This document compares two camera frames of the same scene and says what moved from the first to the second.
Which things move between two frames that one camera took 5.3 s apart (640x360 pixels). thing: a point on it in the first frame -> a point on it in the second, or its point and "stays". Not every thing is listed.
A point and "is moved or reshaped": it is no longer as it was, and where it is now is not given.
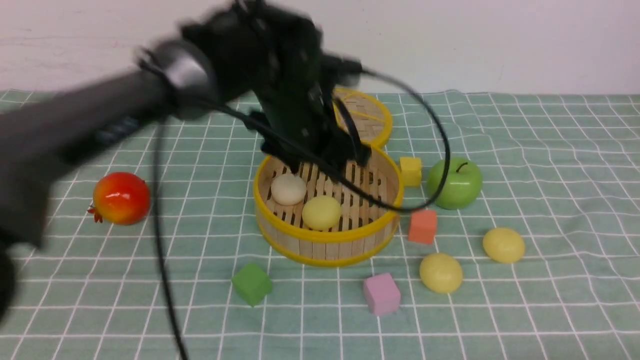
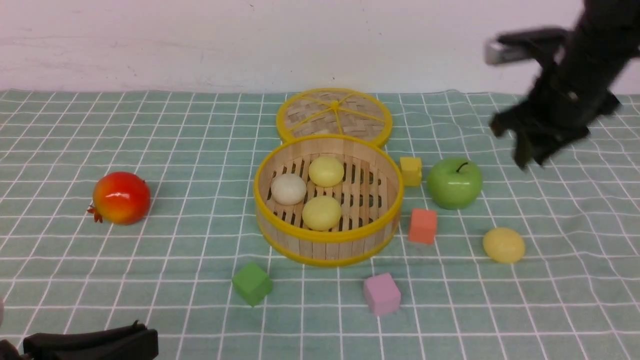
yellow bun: (321, 213) stays
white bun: (288, 189) stays
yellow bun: (504, 245) stays
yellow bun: (441, 273) is moved or reshaped
